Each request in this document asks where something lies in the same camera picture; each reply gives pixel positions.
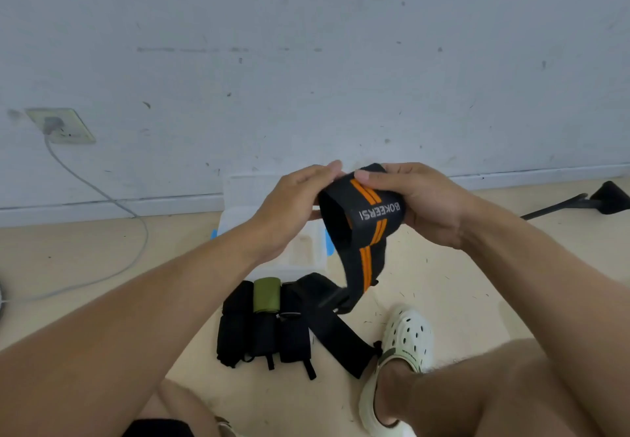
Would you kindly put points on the person's leg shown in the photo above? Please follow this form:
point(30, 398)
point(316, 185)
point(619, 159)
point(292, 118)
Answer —
point(492, 392)
point(182, 404)

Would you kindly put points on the green rolled wrap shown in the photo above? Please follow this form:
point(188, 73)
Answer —
point(266, 295)

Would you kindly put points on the person's right forearm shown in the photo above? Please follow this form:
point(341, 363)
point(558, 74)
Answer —
point(551, 279)

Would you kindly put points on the black rolled wrist wrap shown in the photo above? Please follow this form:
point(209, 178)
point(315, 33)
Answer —
point(266, 336)
point(235, 323)

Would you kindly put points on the person's left forearm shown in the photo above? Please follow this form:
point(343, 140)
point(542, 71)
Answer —
point(123, 333)

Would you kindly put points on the white power plug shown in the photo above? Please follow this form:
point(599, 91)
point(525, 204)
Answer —
point(53, 124)

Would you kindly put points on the person's right thumb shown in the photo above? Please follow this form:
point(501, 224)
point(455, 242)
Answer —
point(381, 181)

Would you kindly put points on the person's left hand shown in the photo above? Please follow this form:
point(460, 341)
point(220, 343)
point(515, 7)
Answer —
point(283, 210)

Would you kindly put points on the person's right hand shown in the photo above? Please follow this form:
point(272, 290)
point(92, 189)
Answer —
point(433, 205)

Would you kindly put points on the person's left thumb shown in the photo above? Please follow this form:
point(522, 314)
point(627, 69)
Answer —
point(316, 215)

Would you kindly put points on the black orange striped wrist wrap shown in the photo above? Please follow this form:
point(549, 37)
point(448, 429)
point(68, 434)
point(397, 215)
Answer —
point(366, 235)

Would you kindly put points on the clear plastic storage box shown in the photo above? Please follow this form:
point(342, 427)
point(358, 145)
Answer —
point(305, 249)

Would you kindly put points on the white wall socket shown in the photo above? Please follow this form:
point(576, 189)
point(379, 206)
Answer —
point(66, 129)

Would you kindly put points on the white clog shoe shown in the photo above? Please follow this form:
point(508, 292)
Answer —
point(406, 338)

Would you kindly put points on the black rolled wrap with buckle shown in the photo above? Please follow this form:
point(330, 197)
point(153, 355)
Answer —
point(294, 338)

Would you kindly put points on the person's left leg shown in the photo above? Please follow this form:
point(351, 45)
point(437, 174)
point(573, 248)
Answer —
point(182, 404)

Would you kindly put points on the person's right leg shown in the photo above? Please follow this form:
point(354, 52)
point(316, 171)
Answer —
point(492, 392)

